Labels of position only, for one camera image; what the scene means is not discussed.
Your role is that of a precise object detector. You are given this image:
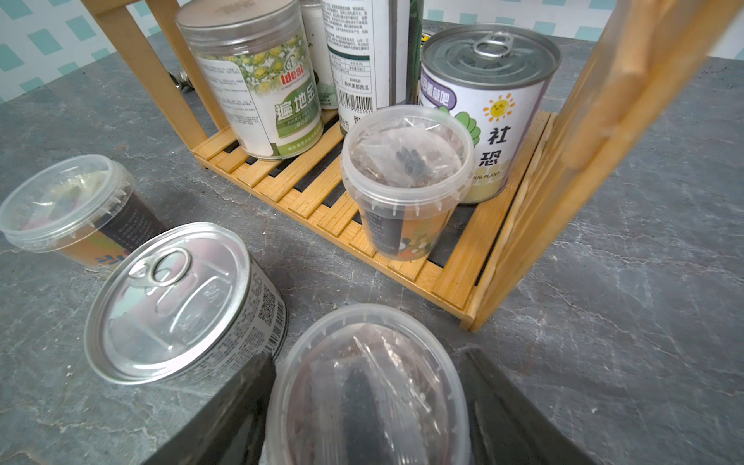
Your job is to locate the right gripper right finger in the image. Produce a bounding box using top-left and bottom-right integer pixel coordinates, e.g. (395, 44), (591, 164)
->
(453, 349), (593, 464)

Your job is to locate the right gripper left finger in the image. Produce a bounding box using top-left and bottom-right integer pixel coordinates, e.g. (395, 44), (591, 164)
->
(146, 354), (276, 464)

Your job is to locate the red label seed jar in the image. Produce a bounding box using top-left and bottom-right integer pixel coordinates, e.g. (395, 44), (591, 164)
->
(263, 303), (472, 464)

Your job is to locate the orange label seed jar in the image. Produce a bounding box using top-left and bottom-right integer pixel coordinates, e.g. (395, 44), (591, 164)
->
(1, 154), (167, 270)

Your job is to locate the small clear seed jar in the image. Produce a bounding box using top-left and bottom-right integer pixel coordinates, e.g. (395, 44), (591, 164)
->
(340, 105), (475, 262)

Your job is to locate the wooden two-tier shelf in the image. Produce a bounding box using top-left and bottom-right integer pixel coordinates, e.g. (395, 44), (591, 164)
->
(86, 1), (743, 331)

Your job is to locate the purple label sun can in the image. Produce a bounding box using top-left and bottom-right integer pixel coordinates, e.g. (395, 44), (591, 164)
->
(420, 24), (561, 203)

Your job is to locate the metal faucet part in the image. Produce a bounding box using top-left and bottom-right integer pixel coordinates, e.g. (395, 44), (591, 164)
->
(170, 70), (195, 94)

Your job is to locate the white lid green can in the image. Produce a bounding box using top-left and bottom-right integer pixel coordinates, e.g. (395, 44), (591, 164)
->
(176, 0), (324, 160)

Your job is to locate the tall green label can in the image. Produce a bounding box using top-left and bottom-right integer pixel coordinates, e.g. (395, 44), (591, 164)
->
(321, 0), (424, 134)

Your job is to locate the rear white lid can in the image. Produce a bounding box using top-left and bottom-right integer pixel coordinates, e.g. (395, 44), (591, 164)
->
(300, 0), (338, 110)

